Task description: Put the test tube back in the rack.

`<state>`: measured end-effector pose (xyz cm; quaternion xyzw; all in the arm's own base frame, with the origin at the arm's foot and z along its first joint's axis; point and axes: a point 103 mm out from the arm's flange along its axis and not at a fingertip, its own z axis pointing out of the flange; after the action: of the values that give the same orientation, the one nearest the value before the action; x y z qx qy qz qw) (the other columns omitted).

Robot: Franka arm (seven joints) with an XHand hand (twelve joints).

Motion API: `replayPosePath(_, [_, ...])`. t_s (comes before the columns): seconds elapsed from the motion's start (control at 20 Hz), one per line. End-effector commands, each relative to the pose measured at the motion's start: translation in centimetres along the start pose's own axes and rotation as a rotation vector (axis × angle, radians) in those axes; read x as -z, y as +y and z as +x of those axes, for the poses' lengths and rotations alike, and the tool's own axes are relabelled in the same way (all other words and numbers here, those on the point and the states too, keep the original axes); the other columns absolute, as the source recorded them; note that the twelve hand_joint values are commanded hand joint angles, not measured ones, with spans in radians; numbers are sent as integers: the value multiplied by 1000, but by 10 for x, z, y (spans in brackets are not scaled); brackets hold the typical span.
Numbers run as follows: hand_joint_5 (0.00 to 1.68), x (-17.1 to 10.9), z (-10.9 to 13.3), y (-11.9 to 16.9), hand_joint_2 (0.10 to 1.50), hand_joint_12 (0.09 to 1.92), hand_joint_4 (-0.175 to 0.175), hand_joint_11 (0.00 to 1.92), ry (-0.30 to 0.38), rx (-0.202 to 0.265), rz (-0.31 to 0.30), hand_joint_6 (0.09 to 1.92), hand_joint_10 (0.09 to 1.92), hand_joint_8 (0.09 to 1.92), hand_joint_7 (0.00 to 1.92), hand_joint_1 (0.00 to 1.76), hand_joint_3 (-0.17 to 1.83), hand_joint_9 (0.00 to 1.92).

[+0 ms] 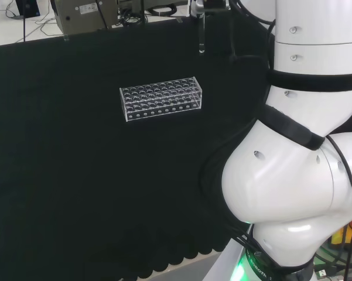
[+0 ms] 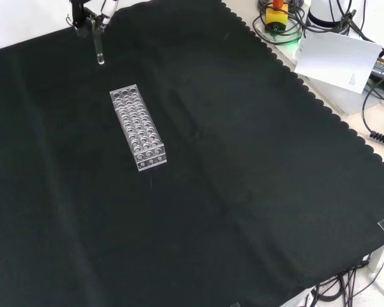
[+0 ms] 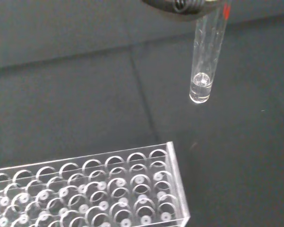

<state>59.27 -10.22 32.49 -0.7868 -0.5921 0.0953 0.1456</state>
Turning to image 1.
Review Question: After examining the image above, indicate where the yellow stop button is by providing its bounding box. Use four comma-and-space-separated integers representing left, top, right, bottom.
331, 222, 352, 245

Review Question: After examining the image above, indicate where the clear plastic test tube rack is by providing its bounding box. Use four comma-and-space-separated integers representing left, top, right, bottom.
119, 76, 204, 123

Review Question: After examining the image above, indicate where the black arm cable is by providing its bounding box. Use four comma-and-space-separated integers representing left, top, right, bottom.
324, 135, 352, 281

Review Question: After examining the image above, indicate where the clear glass test tube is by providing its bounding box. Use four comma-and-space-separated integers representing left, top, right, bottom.
198, 13, 207, 55

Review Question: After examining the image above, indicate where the grey metal equipment box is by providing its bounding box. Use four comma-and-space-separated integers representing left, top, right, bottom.
50, 0, 121, 33

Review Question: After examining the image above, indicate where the black bench cloth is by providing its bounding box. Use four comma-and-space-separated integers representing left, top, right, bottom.
0, 11, 278, 279

